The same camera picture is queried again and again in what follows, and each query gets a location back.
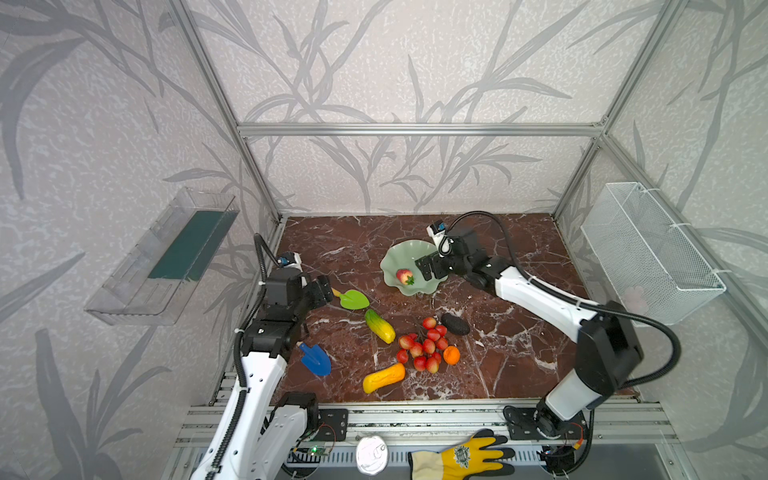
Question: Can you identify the red green fake peach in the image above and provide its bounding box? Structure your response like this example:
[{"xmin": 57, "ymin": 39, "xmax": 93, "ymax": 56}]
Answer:
[{"xmin": 395, "ymin": 269, "xmax": 415, "ymax": 286}]

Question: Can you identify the dark fake avocado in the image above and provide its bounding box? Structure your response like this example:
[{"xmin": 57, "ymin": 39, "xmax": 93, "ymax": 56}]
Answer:
[{"xmin": 441, "ymin": 312, "xmax": 471, "ymax": 336}]

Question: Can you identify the green yellow fake mango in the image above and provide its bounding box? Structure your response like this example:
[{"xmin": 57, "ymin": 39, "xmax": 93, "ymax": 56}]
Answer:
[{"xmin": 365, "ymin": 309, "xmax": 396, "ymax": 344}]

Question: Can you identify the small orange fake tangerine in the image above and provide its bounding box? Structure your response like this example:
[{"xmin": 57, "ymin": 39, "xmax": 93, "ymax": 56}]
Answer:
[{"xmin": 442, "ymin": 346, "xmax": 461, "ymax": 365}]

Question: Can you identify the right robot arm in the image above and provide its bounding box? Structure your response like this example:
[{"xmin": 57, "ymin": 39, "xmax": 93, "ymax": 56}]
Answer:
[{"xmin": 416, "ymin": 221, "xmax": 644, "ymax": 438}]

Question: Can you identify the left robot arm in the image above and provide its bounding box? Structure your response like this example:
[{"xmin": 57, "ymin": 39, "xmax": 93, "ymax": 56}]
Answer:
[{"xmin": 192, "ymin": 252, "xmax": 333, "ymax": 479}]

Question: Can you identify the light green scalloped fruit bowl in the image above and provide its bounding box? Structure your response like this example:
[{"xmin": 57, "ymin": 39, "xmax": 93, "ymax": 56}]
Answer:
[{"xmin": 380, "ymin": 240, "xmax": 446, "ymax": 296}]

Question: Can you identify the yellow orange fake papaya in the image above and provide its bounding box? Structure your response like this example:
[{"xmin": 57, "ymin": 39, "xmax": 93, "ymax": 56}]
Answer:
[{"xmin": 362, "ymin": 363, "xmax": 406, "ymax": 394}]

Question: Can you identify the green toy shovel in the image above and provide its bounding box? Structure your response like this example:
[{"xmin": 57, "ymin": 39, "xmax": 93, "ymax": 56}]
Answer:
[{"xmin": 332, "ymin": 289, "xmax": 370, "ymax": 311}]

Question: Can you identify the blue toy shovel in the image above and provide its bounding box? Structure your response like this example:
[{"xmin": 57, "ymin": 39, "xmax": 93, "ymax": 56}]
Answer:
[{"xmin": 298, "ymin": 342, "xmax": 332, "ymax": 377}]

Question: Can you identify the white round tape roll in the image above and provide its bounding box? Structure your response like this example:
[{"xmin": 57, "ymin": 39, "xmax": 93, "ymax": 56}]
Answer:
[{"xmin": 355, "ymin": 435, "xmax": 389, "ymax": 476}]

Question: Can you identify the yellow black work glove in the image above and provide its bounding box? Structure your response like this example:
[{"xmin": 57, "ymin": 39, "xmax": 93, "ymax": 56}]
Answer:
[{"xmin": 408, "ymin": 429, "xmax": 516, "ymax": 480}]

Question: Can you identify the clear plastic wall bin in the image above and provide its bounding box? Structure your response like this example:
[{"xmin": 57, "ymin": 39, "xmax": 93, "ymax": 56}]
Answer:
[{"xmin": 85, "ymin": 187, "xmax": 240, "ymax": 326}]

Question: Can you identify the white wire mesh basket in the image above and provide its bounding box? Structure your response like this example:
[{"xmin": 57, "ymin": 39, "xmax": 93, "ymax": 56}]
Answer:
[{"xmin": 581, "ymin": 182, "xmax": 727, "ymax": 325}]

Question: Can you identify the aluminium front rail frame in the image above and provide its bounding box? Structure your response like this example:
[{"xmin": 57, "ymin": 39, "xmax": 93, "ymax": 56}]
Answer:
[{"xmin": 163, "ymin": 396, "xmax": 697, "ymax": 479}]

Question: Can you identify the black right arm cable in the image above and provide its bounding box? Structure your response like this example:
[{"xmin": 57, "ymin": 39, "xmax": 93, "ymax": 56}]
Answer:
[{"xmin": 440, "ymin": 210, "xmax": 683, "ymax": 388}]

